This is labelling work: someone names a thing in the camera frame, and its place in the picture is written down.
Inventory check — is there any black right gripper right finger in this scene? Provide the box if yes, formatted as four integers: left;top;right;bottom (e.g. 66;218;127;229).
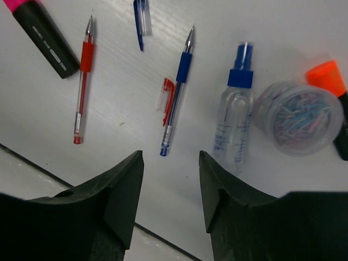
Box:
199;151;347;260

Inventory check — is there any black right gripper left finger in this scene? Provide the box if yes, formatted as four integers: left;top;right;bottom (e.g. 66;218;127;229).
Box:
1;151;144;260

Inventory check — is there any red pen cap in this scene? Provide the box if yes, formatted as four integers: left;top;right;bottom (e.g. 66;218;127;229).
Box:
156;78;176;126

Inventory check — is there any blue gel pen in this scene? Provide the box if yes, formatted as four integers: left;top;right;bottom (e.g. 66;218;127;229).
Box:
160;26;195;157

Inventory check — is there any red gel pen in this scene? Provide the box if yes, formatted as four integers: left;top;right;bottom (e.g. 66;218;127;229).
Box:
73;15;95;145

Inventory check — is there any blue pen cap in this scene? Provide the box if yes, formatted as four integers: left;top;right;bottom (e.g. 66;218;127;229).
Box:
133;0;152;52

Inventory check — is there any clear spray bottle blue cap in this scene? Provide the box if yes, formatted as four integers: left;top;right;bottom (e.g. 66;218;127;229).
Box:
213;42;253;174

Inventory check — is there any orange highlighter marker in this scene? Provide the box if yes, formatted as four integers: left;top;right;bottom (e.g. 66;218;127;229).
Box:
305;60;347;161

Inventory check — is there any pink highlighter marker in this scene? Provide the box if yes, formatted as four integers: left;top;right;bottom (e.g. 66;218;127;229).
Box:
3;1;80;79

